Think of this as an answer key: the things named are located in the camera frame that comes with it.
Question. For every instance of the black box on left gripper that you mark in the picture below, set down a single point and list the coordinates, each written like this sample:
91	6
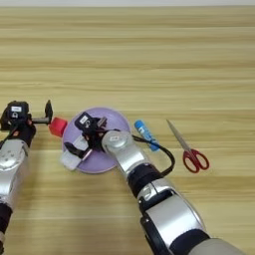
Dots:
17	110

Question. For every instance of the blue glue stick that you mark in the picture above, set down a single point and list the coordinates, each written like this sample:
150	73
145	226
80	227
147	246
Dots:
146	133

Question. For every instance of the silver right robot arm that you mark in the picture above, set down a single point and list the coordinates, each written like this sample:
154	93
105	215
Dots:
166	212

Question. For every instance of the purple round plate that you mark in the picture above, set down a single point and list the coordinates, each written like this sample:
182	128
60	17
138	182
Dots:
116	119

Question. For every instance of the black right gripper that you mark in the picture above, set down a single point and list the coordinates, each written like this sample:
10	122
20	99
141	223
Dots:
94	137

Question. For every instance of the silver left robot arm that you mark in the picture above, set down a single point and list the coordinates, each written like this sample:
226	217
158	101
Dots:
11	169

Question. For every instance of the red cube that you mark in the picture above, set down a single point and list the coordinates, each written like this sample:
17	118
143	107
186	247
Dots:
58	127

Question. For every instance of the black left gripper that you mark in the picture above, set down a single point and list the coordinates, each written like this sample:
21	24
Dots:
23	131

